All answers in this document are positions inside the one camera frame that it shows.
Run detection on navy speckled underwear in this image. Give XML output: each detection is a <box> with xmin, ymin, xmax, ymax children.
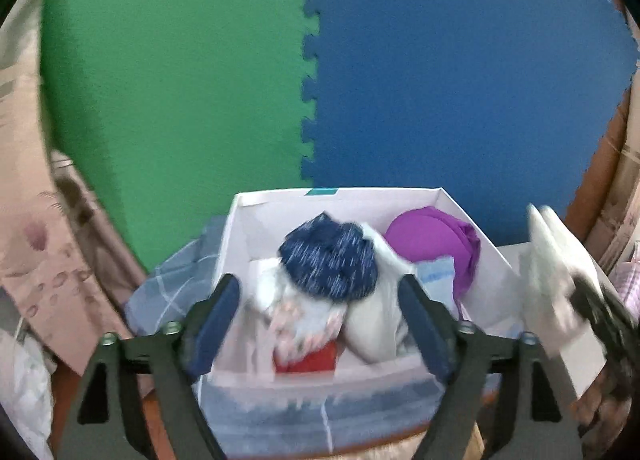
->
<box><xmin>278</xmin><ymin>213</ymin><xmax>378</xmax><ymax>303</ymax></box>

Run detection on wooden nightstand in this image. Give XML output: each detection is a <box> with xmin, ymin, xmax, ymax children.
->
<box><xmin>314</xmin><ymin>424</ymin><xmax>486</xmax><ymax>460</ymax></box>

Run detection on purple underwear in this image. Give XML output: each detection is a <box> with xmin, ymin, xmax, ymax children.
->
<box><xmin>384</xmin><ymin>206</ymin><xmax>482</xmax><ymax>316</ymax></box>

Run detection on brown satin curtain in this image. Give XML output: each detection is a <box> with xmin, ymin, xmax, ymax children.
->
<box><xmin>51</xmin><ymin>150</ymin><xmax>146</xmax><ymax>307</ymax></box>

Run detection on grey foam cube stool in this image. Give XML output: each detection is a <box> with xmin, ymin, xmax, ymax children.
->
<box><xmin>499</xmin><ymin>239</ymin><xmax>622</xmax><ymax>401</ymax></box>

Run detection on white XINCCI shoe box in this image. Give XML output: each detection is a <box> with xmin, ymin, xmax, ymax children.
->
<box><xmin>210</xmin><ymin>188</ymin><xmax>518</xmax><ymax>399</ymax></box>

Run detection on blue checked cloth cover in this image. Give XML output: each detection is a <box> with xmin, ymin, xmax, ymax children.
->
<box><xmin>125</xmin><ymin>216</ymin><xmax>445</xmax><ymax>459</ymax></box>

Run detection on brown wooden door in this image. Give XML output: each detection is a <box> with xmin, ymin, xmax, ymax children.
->
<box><xmin>564</xmin><ymin>87</ymin><xmax>631</xmax><ymax>241</ymax></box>

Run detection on pink floral curtain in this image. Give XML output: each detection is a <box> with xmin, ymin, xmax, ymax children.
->
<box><xmin>1</xmin><ymin>0</ymin><xmax>132</xmax><ymax>374</ymax></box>

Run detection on white pink floral underwear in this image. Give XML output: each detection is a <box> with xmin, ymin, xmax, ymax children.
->
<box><xmin>247</xmin><ymin>258</ymin><xmax>348</xmax><ymax>367</ymax></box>

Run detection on blue foam mat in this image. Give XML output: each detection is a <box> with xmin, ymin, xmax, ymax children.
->
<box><xmin>300</xmin><ymin>0</ymin><xmax>638</xmax><ymax>246</ymax></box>

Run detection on white patterned bedding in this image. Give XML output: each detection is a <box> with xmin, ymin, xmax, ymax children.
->
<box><xmin>1</xmin><ymin>330</ymin><xmax>53</xmax><ymax>459</ymax></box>

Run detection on green foam mat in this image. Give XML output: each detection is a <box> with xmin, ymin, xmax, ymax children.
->
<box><xmin>41</xmin><ymin>0</ymin><xmax>314</xmax><ymax>268</ymax></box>

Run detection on red underwear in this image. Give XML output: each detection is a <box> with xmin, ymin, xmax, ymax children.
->
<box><xmin>272</xmin><ymin>341</ymin><xmax>337</xmax><ymax>374</ymax></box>

